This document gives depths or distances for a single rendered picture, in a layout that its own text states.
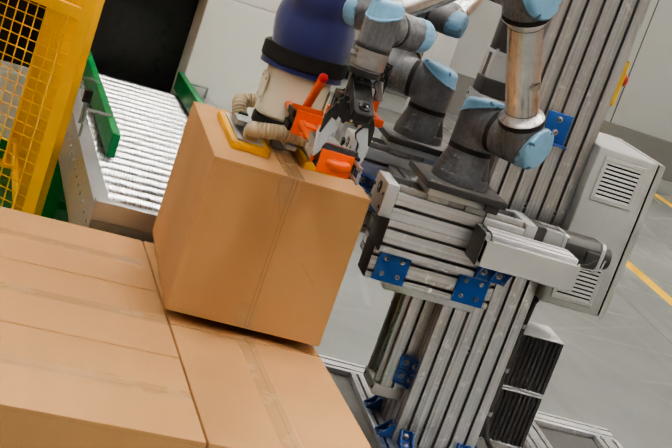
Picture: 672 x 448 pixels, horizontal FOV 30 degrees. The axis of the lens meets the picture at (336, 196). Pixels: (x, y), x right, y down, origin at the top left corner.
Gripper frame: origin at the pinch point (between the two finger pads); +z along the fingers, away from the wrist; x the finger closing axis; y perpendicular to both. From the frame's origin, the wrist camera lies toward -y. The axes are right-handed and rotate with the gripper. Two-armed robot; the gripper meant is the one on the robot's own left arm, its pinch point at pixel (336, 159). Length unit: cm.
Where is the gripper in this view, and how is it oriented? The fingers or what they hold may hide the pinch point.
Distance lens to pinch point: 268.6
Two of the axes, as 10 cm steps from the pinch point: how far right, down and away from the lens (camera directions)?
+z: -3.2, 9.2, 2.1
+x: -9.3, -2.6, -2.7
